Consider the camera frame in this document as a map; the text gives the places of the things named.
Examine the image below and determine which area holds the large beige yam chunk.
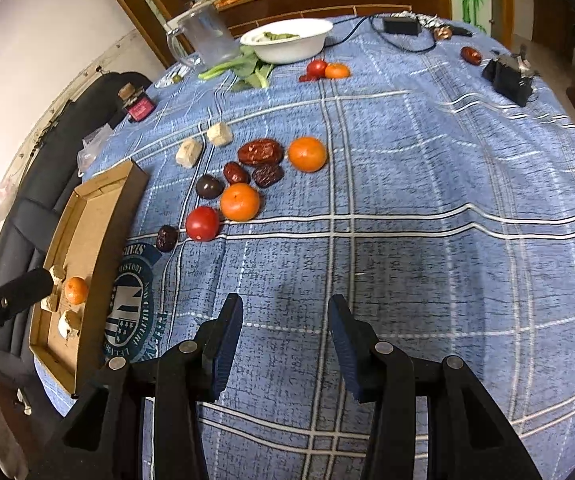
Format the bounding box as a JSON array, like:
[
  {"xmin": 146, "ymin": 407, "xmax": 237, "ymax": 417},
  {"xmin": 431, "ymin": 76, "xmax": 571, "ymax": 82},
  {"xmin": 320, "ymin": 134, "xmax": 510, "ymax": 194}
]
[{"xmin": 57, "ymin": 309, "xmax": 82, "ymax": 340}]

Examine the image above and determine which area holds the orange tangerine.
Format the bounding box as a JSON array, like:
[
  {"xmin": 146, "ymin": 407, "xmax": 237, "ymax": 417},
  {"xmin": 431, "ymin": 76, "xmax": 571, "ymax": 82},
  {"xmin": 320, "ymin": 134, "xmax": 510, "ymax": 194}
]
[
  {"xmin": 287, "ymin": 136, "xmax": 327, "ymax": 172},
  {"xmin": 63, "ymin": 276, "xmax": 89, "ymax": 306},
  {"xmin": 220, "ymin": 183, "xmax": 261, "ymax": 222}
]

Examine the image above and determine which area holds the red tomato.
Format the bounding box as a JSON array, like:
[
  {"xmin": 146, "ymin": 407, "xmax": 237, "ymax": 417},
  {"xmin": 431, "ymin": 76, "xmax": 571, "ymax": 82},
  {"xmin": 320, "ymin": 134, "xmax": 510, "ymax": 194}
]
[
  {"xmin": 306, "ymin": 60, "xmax": 327, "ymax": 79},
  {"xmin": 185, "ymin": 206, "xmax": 220, "ymax": 242}
]

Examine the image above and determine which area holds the shallow cardboard box tray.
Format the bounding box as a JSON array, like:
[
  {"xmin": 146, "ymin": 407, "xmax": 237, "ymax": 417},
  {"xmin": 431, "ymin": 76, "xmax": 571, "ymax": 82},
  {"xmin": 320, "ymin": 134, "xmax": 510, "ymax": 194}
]
[{"xmin": 29, "ymin": 159, "xmax": 148, "ymax": 394}]

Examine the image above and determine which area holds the dark round plum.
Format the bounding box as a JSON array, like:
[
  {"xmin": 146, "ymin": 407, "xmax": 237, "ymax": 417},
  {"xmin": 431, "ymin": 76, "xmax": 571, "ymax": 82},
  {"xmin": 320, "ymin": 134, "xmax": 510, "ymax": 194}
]
[{"xmin": 195, "ymin": 174, "xmax": 224, "ymax": 200}]

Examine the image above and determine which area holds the clear plastic bag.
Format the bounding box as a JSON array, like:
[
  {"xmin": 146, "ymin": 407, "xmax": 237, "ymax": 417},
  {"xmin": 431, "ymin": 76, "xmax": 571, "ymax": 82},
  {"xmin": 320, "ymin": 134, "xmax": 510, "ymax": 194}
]
[{"xmin": 77, "ymin": 124, "xmax": 112, "ymax": 177}]

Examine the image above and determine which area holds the blue plaid tablecloth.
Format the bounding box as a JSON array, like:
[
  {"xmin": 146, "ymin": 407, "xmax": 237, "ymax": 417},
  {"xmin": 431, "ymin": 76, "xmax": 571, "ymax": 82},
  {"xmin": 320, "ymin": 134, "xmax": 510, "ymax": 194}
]
[{"xmin": 91, "ymin": 23, "xmax": 575, "ymax": 479}]

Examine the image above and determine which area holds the dark wrinkled date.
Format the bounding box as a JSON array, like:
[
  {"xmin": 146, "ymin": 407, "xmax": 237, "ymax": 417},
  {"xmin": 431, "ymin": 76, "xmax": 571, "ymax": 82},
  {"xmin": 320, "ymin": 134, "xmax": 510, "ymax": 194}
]
[{"xmin": 252, "ymin": 164, "xmax": 284, "ymax": 188}]

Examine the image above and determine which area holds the large red date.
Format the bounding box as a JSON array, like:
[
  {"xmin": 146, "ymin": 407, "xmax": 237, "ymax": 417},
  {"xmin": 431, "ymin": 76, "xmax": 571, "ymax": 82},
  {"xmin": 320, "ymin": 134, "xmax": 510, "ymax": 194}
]
[{"xmin": 237, "ymin": 138, "xmax": 284, "ymax": 167}]

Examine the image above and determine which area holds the dark jar with pink label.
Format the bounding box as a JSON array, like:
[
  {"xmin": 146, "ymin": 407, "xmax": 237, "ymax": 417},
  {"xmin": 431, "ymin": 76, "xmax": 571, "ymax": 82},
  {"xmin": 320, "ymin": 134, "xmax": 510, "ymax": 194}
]
[{"xmin": 118, "ymin": 82, "xmax": 156, "ymax": 122}]

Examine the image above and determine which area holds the small red date by tomato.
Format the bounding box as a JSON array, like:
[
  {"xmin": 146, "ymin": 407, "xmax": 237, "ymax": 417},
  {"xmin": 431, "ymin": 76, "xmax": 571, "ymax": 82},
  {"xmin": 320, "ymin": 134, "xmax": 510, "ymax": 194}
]
[{"xmin": 298, "ymin": 74, "xmax": 319, "ymax": 82}]

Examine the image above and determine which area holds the far small orange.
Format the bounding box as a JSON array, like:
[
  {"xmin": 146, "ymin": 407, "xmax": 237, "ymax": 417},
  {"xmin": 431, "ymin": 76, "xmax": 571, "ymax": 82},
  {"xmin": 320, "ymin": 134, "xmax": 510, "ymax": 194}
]
[{"xmin": 324, "ymin": 63, "xmax": 351, "ymax": 79}]

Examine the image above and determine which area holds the green leafy vegetable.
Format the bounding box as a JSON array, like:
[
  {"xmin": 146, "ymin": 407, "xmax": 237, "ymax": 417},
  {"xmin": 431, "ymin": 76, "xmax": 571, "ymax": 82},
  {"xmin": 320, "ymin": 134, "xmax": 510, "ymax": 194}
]
[{"xmin": 198, "ymin": 46, "xmax": 274, "ymax": 92}]

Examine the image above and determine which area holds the black clip device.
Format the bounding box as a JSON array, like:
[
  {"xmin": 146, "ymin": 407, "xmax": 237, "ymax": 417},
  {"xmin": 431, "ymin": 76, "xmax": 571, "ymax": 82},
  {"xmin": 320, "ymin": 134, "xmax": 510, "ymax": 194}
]
[{"xmin": 483, "ymin": 46, "xmax": 538, "ymax": 107}]

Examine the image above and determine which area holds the lone red date far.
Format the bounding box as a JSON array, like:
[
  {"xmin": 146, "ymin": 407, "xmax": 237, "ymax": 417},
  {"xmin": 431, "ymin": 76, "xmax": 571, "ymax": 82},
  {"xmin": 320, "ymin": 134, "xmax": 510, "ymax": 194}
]
[{"xmin": 460, "ymin": 46, "xmax": 483, "ymax": 66}]

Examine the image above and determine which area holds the clear glass beer mug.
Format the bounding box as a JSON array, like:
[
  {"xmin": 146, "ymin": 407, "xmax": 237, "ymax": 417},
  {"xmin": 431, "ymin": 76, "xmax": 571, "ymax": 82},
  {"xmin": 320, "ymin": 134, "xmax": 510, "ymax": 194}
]
[{"xmin": 166, "ymin": 0, "xmax": 238, "ymax": 68}]

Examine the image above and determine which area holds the white bowl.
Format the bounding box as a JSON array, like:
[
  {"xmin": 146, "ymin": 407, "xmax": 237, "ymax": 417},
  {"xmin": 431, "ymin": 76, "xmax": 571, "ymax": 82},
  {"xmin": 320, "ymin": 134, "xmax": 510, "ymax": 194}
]
[{"xmin": 240, "ymin": 18, "xmax": 334, "ymax": 65}]

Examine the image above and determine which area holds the black power adapter with cable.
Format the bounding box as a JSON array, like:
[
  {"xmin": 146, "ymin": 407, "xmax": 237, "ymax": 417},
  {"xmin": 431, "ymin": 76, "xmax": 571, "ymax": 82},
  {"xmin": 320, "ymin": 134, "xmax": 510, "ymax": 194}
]
[{"xmin": 323, "ymin": 11, "xmax": 474, "ymax": 54}]

